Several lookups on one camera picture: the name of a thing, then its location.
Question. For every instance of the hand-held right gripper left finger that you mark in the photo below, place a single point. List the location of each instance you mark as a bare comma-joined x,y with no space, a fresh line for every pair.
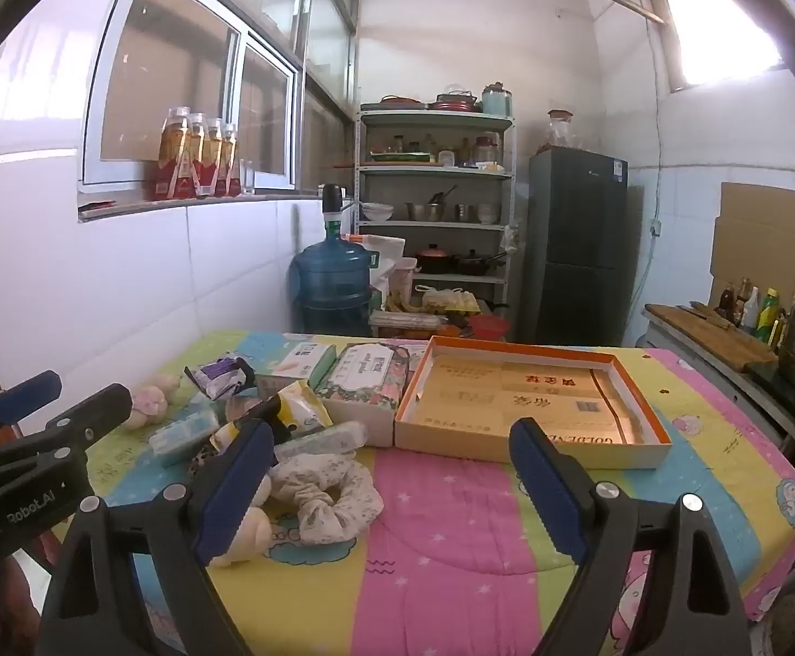
233,492

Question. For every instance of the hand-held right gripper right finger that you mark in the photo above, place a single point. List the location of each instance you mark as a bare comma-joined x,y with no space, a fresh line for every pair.
547,492

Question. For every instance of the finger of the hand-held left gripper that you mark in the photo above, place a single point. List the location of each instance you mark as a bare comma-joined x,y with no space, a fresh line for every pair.
90,417
25,400

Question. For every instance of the cream plush bear purple cap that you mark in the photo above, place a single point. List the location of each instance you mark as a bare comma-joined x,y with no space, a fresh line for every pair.
250,536

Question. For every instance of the cream plush bear pink dress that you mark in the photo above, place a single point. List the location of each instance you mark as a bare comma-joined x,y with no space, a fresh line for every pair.
144,406

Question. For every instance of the white floral scrunchie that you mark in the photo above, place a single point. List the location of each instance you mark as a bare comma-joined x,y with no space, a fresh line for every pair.
329,492

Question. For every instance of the orange cardboard box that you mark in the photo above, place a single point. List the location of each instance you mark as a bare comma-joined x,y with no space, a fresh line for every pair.
506,389

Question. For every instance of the purple white packet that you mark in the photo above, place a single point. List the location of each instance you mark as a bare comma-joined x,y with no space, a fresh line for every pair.
216,377

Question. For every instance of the light blue tissue packet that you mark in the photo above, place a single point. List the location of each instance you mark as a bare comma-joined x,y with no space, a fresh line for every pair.
182,434

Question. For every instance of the colourful printed blanket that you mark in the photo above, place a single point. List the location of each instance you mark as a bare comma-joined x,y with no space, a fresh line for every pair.
452,526

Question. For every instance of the green white tissue box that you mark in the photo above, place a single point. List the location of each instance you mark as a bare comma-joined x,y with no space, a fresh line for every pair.
301,359

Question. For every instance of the red plastic basket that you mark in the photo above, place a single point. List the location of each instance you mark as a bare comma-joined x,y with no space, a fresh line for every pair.
489,326

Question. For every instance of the floral tissue pack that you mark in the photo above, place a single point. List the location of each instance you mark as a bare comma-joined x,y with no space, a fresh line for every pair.
363,372

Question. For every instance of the steel kitchen counter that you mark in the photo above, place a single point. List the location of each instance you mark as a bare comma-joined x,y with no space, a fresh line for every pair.
684,362

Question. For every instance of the egg tray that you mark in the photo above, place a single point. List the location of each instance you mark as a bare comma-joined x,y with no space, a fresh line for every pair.
448,300

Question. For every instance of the wrapped noodle bundle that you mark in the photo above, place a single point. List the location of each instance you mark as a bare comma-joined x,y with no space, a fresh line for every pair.
404,320

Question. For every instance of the wooden cutting board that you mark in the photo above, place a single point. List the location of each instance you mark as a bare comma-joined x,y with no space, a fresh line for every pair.
711,335

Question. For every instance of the blue water jug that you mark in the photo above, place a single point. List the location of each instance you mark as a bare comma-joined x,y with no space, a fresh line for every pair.
332,280

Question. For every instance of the black pan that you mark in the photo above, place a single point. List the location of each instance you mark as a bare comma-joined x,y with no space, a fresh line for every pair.
479,264

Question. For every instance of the white plastic bucket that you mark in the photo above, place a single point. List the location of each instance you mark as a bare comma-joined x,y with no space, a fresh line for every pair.
404,280

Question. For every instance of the red clay pot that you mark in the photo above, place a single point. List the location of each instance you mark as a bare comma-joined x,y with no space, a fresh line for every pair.
436,261

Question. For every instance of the dark sauce bottle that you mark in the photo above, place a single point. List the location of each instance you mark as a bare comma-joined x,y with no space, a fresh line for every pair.
728,304

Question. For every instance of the dark grey refrigerator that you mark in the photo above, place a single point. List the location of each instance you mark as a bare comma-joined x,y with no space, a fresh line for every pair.
575,232

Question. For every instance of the white plastic bottle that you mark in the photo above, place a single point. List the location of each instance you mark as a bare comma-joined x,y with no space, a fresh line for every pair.
750,311

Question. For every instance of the white green flour bag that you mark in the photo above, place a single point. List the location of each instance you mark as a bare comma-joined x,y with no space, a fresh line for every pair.
380,249

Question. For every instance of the clear drinking glass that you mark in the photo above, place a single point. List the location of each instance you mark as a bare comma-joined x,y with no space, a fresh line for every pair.
247,177

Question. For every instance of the black water pump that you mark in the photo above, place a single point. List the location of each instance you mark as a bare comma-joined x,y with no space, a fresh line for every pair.
331,201

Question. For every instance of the steel bowl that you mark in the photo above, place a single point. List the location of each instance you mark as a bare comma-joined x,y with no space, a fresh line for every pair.
418,212

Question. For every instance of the white bowl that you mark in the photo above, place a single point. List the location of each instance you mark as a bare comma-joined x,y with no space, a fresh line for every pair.
377,212

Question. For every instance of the cardboard sheet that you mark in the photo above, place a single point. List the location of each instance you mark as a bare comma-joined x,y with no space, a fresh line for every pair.
759,232

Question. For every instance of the metal shelf rack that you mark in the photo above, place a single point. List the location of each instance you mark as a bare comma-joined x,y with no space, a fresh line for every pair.
431,171

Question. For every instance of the clear glass jar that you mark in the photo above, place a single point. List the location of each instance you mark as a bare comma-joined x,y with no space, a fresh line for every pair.
564,131

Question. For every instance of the teal storage jar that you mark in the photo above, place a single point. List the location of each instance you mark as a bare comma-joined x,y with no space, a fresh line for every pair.
497,101

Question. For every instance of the small high window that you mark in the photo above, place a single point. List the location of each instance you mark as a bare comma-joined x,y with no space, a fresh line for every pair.
711,20

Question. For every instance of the metal window frame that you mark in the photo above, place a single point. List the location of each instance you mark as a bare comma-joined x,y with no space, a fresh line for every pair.
239,82

